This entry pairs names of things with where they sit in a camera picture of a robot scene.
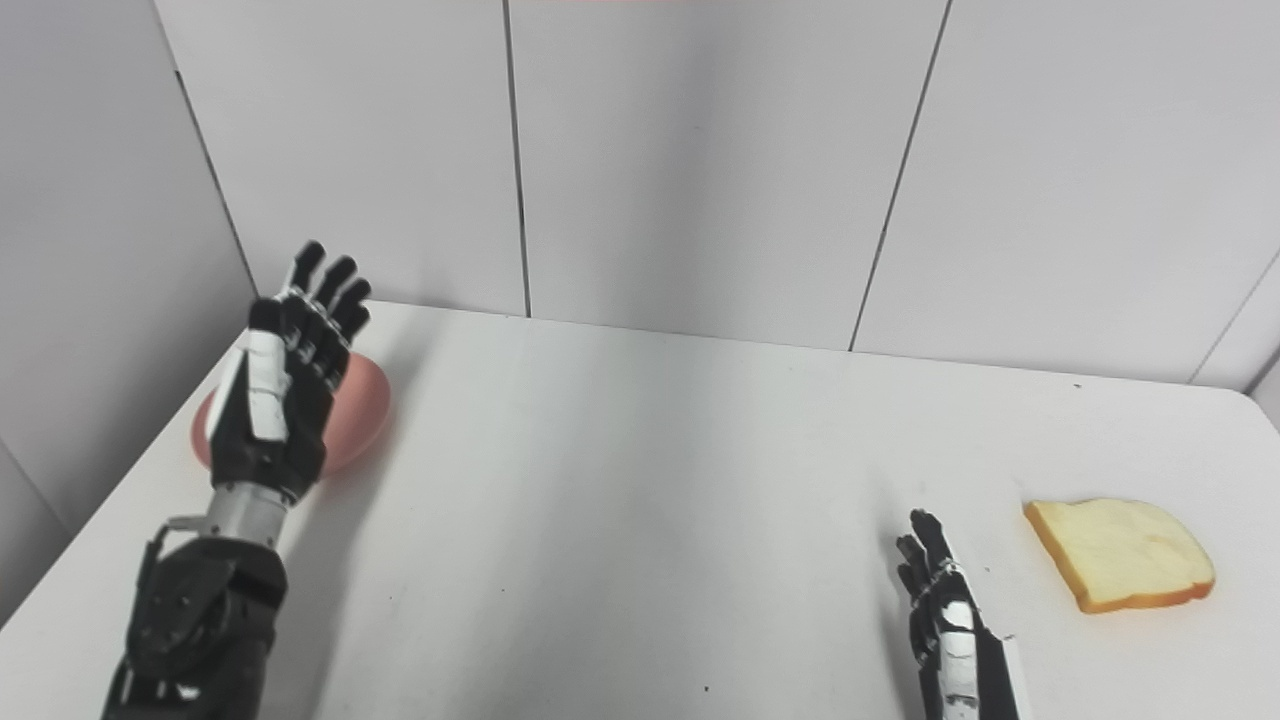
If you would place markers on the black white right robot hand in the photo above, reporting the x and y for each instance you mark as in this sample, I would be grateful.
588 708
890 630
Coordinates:
960 660

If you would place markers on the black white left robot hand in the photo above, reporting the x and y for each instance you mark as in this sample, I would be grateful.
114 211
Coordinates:
270 410

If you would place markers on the pink round plate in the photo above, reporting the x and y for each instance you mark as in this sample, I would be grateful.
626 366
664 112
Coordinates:
360 415

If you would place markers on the slice of white bread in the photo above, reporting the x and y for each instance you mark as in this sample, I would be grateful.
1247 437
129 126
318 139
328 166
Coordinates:
1120 550

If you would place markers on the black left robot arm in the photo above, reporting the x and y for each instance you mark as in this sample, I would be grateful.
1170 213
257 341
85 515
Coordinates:
200 620

